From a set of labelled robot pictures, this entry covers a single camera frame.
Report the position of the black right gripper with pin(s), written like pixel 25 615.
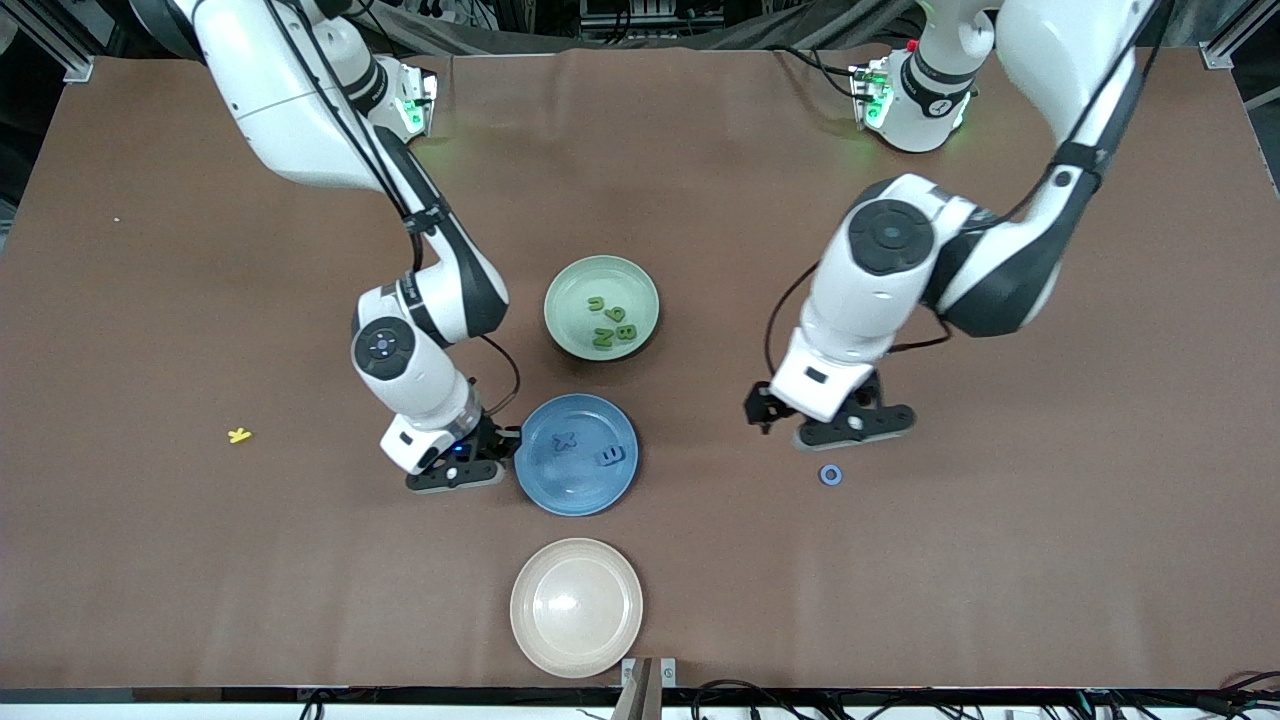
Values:
pixel 489 432

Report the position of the blue letter x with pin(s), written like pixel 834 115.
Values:
pixel 566 440

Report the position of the blue letter E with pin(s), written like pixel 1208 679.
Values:
pixel 610 457

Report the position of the green letter N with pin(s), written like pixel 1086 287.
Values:
pixel 603 338

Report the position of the green letter B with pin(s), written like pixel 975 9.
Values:
pixel 625 333

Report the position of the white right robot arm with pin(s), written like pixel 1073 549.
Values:
pixel 300 110

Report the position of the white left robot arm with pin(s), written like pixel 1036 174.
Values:
pixel 870 300

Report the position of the blue letter O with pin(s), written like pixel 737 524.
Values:
pixel 823 475

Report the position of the blue plate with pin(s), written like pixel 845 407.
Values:
pixel 570 485

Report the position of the green plate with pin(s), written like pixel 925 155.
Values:
pixel 570 320

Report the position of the beige plate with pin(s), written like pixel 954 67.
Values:
pixel 576 608

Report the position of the brown table cover sheet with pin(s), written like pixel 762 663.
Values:
pixel 900 600

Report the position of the metal bracket with post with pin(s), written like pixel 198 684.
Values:
pixel 648 685

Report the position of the aluminium frame profile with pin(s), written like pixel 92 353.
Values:
pixel 60 45
pixel 1230 50

